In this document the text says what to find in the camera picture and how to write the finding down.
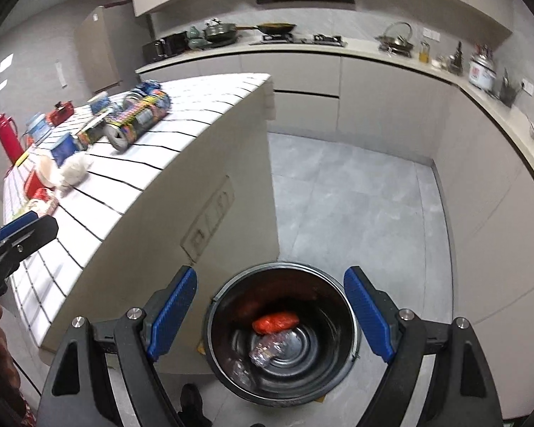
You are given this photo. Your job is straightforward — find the metal pot with handle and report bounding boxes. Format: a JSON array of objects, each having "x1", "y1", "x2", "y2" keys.
[{"x1": 375, "y1": 21, "x2": 415, "y2": 56}]

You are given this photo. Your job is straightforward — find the black gas stove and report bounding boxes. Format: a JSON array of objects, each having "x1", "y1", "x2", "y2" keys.
[{"x1": 249, "y1": 33, "x2": 349, "y2": 48}]

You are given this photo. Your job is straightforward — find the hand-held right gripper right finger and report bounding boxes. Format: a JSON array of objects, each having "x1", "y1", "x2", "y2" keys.
[{"x1": 344, "y1": 266, "x2": 503, "y2": 427}]

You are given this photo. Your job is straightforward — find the beige round container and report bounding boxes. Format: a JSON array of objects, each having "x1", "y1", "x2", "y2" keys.
[{"x1": 36, "y1": 157, "x2": 61, "y2": 188}]

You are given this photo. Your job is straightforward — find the white rice cooker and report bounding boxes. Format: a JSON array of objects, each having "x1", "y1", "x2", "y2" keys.
[{"x1": 468, "y1": 51, "x2": 497, "y2": 92}]

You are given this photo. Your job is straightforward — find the white and blue paper cup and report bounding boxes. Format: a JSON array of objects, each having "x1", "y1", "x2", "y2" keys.
[{"x1": 88, "y1": 91, "x2": 116, "y2": 114}]

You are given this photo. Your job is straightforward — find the grey socket panel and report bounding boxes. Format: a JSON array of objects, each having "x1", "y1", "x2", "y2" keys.
[{"x1": 181, "y1": 175, "x2": 235, "y2": 259}]

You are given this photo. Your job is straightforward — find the red thermos jug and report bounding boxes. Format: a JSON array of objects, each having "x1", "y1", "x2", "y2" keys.
[{"x1": 0, "y1": 113, "x2": 25, "y2": 165}]

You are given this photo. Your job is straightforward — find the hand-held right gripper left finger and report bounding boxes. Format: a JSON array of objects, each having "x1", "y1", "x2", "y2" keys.
[{"x1": 38, "y1": 265, "x2": 199, "y2": 427}]

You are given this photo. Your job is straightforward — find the black frying pan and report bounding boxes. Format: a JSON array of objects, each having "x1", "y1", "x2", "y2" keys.
[{"x1": 238, "y1": 22, "x2": 297, "y2": 35}]

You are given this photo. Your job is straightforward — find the black round trash bin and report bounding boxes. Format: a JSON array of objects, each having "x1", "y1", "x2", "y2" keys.
[{"x1": 203, "y1": 262, "x2": 362, "y2": 407}]

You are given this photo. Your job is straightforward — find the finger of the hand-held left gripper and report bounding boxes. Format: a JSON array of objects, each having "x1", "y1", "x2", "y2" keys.
[{"x1": 0, "y1": 211, "x2": 59, "y2": 276}]

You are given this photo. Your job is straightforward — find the crumpled white tissue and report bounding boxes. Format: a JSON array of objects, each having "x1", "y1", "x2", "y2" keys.
[{"x1": 56, "y1": 153, "x2": 94, "y2": 194}]

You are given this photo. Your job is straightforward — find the person's black shoe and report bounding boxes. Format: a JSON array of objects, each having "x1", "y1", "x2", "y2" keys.
[{"x1": 178, "y1": 383, "x2": 214, "y2": 427}]

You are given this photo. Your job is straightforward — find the lidded dark pan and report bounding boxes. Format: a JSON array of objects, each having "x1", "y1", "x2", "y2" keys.
[{"x1": 203, "y1": 19, "x2": 240, "y2": 45}]

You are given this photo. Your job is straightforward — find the black countertop oven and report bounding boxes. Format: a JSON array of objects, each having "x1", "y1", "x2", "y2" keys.
[{"x1": 142, "y1": 33, "x2": 188, "y2": 63}]

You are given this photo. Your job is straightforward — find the blue and white noodle bowl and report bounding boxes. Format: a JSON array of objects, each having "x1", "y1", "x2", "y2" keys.
[{"x1": 24, "y1": 112, "x2": 53, "y2": 145}]

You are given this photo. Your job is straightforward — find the beige refrigerator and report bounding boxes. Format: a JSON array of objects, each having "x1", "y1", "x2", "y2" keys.
[{"x1": 74, "y1": 5, "x2": 151, "y2": 94}]

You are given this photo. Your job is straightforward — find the red and white packet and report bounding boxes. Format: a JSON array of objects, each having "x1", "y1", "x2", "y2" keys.
[{"x1": 24, "y1": 189, "x2": 61, "y2": 216}]

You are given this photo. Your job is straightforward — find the utensil holder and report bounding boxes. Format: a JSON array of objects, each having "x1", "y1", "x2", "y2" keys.
[{"x1": 498, "y1": 69, "x2": 521, "y2": 107}]

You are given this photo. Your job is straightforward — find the dark bottle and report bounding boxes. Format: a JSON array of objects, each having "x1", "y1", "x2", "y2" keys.
[{"x1": 449, "y1": 41, "x2": 466, "y2": 74}]

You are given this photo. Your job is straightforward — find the kitchen base cabinets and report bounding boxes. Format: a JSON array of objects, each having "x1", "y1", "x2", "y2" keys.
[{"x1": 136, "y1": 38, "x2": 534, "y2": 419}]

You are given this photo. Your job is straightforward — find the person's left forearm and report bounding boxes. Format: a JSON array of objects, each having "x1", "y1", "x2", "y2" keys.
[{"x1": 0, "y1": 302, "x2": 30, "y2": 427}]

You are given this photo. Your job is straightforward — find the orange-red snack packet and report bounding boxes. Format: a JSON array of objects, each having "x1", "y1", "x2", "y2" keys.
[{"x1": 253, "y1": 312, "x2": 300, "y2": 334}]

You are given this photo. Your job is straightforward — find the colourful printed snack canister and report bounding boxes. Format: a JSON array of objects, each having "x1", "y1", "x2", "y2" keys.
[{"x1": 104, "y1": 90, "x2": 173, "y2": 152}]

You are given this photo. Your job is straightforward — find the blue soda can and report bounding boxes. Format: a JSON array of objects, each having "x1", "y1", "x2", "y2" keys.
[{"x1": 133, "y1": 79, "x2": 163, "y2": 96}]

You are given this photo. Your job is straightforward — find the clear crumpled plastic wrapper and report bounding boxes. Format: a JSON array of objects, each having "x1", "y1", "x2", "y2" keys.
[{"x1": 248, "y1": 329, "x2": 301, "y2": 370}]

